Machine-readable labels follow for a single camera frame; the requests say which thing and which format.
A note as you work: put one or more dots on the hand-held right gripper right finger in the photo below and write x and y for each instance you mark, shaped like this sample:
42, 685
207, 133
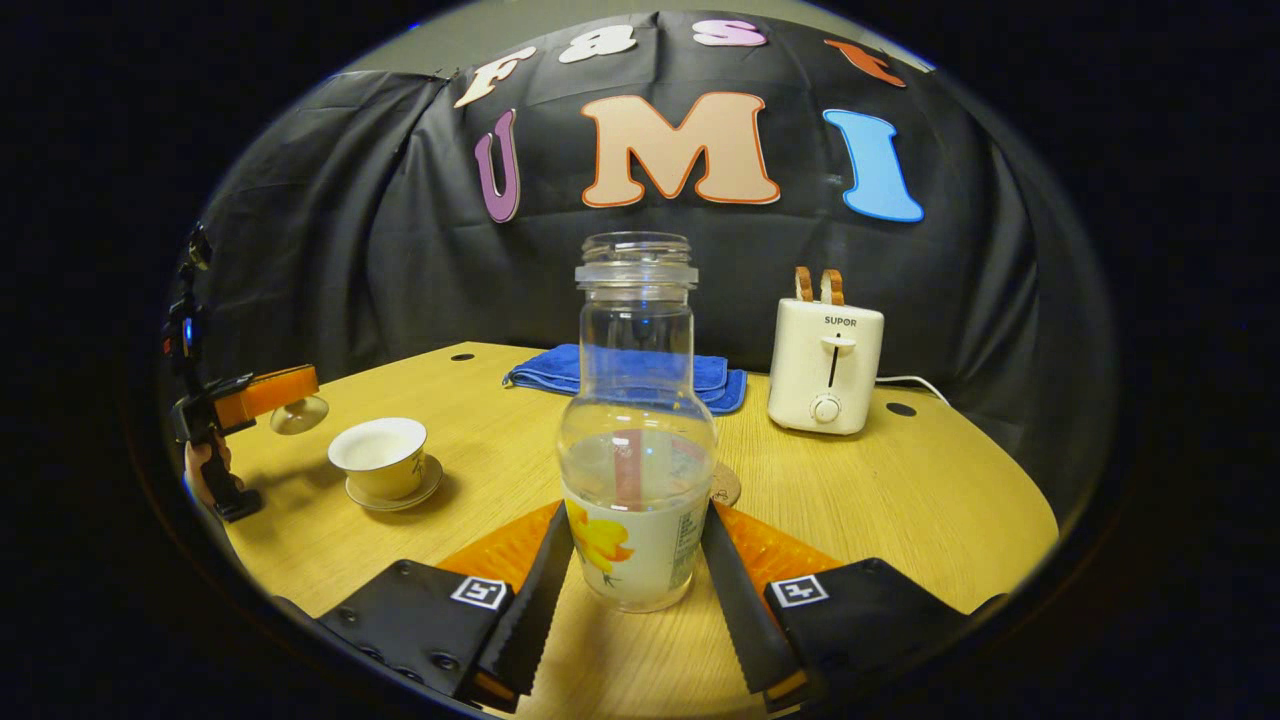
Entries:
745, 620

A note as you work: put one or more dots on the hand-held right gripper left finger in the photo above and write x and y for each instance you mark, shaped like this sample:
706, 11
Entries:
530, 620

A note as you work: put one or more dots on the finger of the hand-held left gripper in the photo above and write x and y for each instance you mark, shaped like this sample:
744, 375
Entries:
270, 395

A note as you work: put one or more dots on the yellow teacup lid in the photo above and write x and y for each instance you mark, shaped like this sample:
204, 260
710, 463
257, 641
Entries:
298, 415

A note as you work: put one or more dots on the round wooden coaster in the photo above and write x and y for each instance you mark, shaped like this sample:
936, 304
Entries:
728, 488

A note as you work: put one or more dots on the clear glass water bottle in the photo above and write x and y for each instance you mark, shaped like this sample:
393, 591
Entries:
637, 540

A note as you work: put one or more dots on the yellow ceramic teacup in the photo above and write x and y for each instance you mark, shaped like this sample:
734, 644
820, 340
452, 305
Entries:
385, 470

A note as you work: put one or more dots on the yellow ceramic saucer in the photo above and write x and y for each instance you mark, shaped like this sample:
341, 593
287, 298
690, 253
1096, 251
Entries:
430, 485

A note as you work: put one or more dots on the folded blue towel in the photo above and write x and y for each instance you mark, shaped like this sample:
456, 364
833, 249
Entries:
545, 372

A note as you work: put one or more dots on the white toaster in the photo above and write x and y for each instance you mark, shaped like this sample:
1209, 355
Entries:
825, 365

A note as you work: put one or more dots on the toast bread slice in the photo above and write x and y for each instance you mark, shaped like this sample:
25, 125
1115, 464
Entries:
833, 287
804, 284

